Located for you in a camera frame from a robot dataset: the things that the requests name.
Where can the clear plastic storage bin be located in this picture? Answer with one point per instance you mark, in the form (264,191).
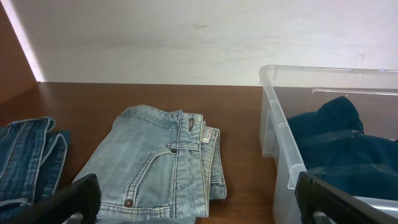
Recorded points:
(289,91)

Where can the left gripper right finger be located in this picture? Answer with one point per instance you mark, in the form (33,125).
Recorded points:
(320,202)

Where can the teal blue garment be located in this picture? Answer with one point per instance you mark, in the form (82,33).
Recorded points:
(335,148)

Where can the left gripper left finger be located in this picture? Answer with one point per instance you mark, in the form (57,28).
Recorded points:
(82,196)

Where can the light blue jeans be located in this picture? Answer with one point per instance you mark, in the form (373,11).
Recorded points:
(157,167)

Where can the dark blue folded jeans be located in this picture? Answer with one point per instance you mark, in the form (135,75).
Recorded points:
(33,155)

